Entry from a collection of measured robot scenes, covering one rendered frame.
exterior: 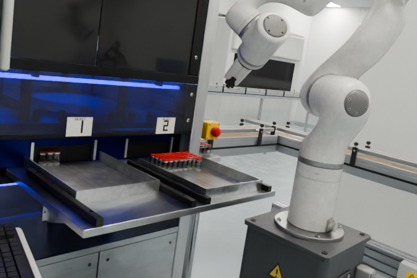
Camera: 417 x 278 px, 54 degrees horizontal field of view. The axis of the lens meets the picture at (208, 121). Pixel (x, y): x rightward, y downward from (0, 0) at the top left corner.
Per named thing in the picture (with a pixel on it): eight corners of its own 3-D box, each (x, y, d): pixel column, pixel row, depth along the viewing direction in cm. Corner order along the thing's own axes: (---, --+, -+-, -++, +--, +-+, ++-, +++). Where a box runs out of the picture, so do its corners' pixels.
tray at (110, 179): (22, 166, 125) (23, 155, 124) (99, 160, 143) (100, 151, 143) (75, 204, 101) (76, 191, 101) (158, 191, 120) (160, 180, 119)
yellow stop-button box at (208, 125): (193, 136, 171) (196, 119, 170) (206, 135, 176) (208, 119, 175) (206, 140, 166) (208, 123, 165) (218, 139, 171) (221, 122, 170)
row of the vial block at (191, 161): (159, 172, 139) (161, 159, 138) (197, 167, 152) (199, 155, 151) (163, 174, 137) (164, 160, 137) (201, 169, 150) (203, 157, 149)
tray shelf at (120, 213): (5, 174, 121) (5, 167, 121) (182, 158, 171) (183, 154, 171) (82, 238, 88) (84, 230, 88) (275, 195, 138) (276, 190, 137)
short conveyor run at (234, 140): (182, 161, 173) (187, 125, 171) (160, 152, 184) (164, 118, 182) (277, 152, 222) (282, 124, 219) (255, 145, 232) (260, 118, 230)
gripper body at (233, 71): (251, 33, 111) (237, 52, 122) (231, 59, 107) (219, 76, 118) (272, 51, 112) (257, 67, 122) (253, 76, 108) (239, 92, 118)
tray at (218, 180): (137, 167, 141) (138, 157, 141) (193, 162, 159) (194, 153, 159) (205, 200, 117) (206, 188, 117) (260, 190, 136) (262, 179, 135)
